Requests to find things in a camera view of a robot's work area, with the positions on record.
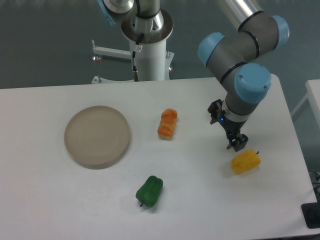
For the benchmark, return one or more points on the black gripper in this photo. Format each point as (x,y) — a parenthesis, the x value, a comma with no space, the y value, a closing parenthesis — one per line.
(236,139)

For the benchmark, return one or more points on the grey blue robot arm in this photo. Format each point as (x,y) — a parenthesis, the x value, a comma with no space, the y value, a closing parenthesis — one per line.
(231,60)

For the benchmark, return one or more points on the yellow bell pepper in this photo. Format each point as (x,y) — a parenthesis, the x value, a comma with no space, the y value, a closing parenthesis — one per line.
(245,161)

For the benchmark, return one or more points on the orange bell pepper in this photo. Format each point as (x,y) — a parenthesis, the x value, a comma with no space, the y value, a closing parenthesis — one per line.
(167,124)

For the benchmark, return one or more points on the green bell pepper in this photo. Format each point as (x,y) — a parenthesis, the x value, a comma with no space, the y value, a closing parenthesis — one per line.
(149,193)

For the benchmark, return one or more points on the white side table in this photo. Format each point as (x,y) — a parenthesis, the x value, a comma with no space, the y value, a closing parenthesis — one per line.
(310,99)

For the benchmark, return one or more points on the black box at edge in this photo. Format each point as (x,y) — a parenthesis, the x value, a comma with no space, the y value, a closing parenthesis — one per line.
(311,214)

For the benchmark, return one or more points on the beige round plate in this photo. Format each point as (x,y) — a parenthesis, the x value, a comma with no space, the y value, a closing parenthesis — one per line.
(97,137)

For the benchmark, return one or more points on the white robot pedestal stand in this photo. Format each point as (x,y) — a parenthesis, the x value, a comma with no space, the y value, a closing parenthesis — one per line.
(147,37)

